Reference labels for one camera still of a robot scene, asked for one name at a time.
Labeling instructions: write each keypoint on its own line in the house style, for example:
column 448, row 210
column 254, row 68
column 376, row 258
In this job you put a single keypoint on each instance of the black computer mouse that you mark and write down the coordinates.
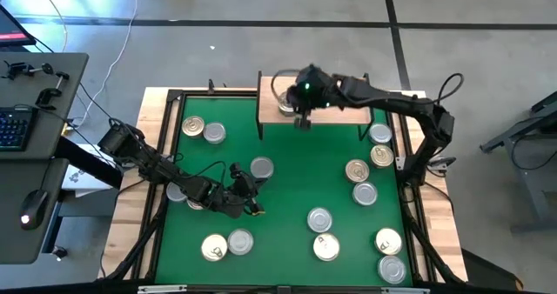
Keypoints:
column 34, row 207

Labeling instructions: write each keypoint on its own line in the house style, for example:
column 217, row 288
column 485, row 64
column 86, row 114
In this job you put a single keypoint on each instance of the backlit black keyboard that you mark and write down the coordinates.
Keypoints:
column 15, row 128

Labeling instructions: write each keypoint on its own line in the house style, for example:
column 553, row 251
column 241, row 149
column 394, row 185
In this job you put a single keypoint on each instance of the black metal table frame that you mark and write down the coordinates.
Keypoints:
column 204, row 93

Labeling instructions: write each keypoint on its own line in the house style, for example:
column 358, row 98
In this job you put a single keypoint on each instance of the dark metal stand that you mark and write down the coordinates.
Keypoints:
column 518, row 131

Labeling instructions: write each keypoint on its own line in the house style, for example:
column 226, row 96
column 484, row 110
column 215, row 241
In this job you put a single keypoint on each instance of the white cardboard box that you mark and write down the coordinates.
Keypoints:
column 85, row 178

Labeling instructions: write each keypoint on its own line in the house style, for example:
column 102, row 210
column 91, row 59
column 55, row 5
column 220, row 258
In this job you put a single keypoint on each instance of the silver lid tuna can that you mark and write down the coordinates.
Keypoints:
column 319, row 219
column 380, row 133
column 391, row 269
column 214, row 132
column 262, row 166
column 173, row 195
column 240, row 242
column 364, row 193

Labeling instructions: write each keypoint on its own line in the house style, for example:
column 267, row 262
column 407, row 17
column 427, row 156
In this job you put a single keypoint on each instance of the small silver mounting plate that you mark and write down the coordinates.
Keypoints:
column 403, row 162

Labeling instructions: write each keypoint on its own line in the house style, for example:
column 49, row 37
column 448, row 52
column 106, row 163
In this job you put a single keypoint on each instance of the black support beam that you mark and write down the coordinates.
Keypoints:
column 91, row 165

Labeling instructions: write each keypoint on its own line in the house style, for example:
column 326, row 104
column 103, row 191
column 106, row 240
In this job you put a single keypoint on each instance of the small black clip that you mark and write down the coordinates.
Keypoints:
column 211, row 86

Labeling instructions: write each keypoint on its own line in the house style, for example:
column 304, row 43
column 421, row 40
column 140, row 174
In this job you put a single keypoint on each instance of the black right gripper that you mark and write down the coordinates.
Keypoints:
column 315, row 87

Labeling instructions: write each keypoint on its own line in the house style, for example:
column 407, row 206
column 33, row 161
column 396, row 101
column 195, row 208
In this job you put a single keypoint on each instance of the grey desk base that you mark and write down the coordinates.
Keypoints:
column 87, row 207

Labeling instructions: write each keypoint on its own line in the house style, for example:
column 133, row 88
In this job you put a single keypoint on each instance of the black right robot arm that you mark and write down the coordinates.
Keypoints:
column 404, row 102

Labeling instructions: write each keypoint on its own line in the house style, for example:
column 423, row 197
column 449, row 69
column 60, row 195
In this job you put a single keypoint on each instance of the wooden shelf with black legs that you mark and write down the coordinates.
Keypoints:
column 339, row 115

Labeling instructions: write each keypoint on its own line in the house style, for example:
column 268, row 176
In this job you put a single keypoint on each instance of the black floor base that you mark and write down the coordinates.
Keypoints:
column 487, row 270

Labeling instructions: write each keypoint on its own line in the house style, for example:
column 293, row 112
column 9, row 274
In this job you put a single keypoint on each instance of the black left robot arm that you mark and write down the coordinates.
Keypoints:
column 148, row 161

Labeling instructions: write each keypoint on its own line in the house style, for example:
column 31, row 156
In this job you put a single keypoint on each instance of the black computer monitor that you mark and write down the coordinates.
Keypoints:
column 11, row 24

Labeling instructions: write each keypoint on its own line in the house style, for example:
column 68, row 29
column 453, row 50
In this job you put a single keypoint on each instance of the gold lid seafood can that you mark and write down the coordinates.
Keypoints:
column 357, row 170
column 284, row 106
column 382, row 155
column 194, row 205
column 193, row 126
column 326, row 246
column 388, row 241
column 214, row 247

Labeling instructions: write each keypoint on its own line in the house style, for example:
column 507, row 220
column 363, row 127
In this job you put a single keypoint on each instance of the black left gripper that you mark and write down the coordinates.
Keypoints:
column 232, row 198

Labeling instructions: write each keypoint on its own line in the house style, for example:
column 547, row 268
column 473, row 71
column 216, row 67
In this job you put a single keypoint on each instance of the green table mat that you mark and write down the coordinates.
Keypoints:
column 287, row 189

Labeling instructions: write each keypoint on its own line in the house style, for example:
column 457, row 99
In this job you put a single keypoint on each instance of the black screw clamp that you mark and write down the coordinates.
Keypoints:
column 15, row 70
column 43, row 97

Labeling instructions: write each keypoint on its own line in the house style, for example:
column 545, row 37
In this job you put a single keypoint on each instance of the dark grey desk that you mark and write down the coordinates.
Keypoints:
column 43, row 107

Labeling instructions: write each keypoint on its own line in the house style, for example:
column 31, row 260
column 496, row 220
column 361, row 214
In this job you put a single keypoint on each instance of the silver metal bracket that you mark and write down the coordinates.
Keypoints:
column 404, row 290
column 162, row 289

